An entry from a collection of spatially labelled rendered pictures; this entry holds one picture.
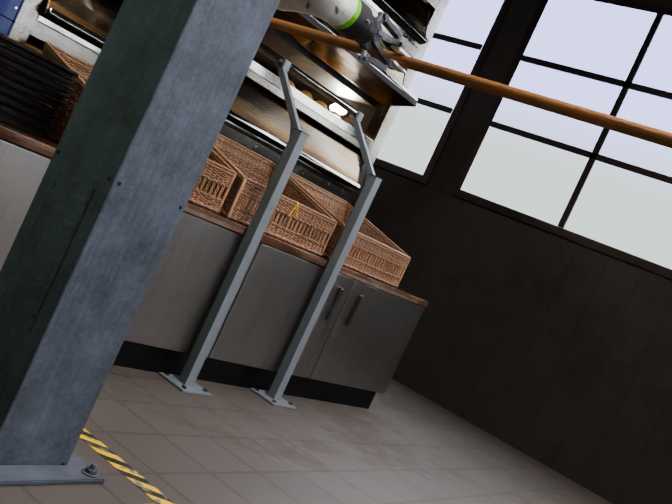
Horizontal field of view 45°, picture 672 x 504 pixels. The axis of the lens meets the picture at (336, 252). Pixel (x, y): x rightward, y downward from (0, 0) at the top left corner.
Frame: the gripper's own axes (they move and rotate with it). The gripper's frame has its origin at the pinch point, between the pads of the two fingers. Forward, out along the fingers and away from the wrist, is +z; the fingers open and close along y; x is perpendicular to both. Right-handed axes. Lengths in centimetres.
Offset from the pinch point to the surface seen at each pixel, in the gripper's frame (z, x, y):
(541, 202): 285, -82, -23
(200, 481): -14, 11, 117
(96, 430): -30, -13, 117
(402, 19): 121, -106, -55
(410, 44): 140, -110, -51
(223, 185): 22, -63, 50
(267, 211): 35, -52, 51
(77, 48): -17, -112, 29
